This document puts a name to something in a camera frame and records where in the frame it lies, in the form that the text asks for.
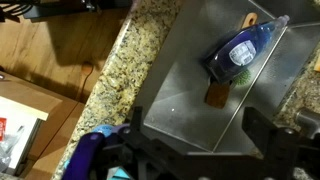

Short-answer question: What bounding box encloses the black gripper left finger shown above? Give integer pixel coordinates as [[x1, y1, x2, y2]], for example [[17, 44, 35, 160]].
[[129, 105, 145, 134]]

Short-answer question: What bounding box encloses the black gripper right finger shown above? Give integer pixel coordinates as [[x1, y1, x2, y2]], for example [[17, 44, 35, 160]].
[[241, 106, 280, 154]]

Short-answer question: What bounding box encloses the brown sponge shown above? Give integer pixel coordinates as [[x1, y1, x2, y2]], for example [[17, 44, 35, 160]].
[[204, 81, 232, 110]]

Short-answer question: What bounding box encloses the stainless steel sink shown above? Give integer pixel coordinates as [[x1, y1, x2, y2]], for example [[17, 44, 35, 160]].
[[128, 0, 320, 156]]

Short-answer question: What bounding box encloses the round wooden cabinet knob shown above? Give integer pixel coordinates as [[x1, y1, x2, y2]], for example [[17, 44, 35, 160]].
[[80, 62, 95, 76]]

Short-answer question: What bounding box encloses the blue dish soap bottle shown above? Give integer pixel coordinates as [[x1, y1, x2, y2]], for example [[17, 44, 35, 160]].
[[204, 14, 291, 84]]

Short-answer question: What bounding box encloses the white box with red label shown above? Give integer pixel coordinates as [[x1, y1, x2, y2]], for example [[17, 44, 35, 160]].
[[0, 95, 50, 171]]

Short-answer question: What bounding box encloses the wooden handled dish brush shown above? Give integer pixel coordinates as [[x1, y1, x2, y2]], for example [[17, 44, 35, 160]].
[[231, 12, 259, 87]]

